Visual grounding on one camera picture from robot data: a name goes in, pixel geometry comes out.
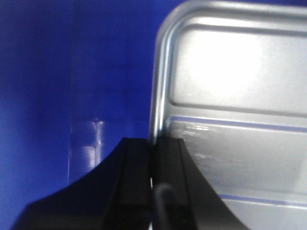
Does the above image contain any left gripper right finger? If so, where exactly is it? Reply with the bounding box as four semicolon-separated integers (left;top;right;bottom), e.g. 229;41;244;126
153;137;248;230

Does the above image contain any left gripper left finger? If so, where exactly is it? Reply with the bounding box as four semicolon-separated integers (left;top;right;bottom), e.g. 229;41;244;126
12;138;151;230

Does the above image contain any silver metal tray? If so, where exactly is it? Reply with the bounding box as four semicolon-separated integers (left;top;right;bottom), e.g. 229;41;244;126
149;0;307;230

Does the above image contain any large blue storage box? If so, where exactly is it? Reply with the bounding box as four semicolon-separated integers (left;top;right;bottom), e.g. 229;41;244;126
0;0;179;230

